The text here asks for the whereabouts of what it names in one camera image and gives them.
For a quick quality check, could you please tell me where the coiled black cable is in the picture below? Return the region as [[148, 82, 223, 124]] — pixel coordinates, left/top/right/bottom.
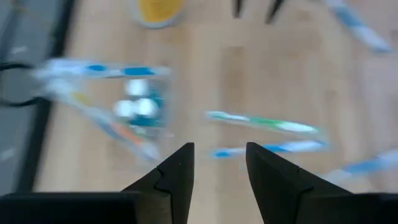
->
[[0, 62, 43, 108]]

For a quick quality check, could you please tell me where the black aluminium table frame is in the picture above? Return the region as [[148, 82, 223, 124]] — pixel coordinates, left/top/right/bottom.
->
[[15, 0, 77, 194]]

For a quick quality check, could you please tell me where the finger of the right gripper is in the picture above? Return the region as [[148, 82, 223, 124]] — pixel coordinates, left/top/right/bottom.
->
[[266, 0, 285, 25], [231, 0, 243, 19]]

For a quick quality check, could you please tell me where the orange white toothbrush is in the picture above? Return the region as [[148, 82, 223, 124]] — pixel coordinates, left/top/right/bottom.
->
[[71, 90, 161, 161]]

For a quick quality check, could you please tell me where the green white toothbrush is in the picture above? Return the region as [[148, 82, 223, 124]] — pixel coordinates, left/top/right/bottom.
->
[[205, 110, 321, 135]]

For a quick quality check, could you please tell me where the clear plastic toothbrush holder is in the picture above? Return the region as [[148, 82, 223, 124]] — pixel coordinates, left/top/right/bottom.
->
[[34, 57, 175, 162]]

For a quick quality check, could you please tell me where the yellow-label wipes canister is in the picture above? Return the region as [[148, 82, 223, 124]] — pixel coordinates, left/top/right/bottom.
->
[[132, 0, 187, 29]]

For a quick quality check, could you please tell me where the small teal mouthwash bottle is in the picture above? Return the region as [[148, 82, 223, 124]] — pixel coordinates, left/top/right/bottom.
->
[[112, 99, 137, 121], [135, 98, 167, 128], [124, 78, 165, 100]]

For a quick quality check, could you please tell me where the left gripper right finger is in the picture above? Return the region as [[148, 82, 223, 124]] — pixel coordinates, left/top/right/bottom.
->
[[246, 142, 398, 224]]

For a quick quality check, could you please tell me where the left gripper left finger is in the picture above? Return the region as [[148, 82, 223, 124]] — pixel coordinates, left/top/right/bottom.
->
[[0, 142, 195, 224]]

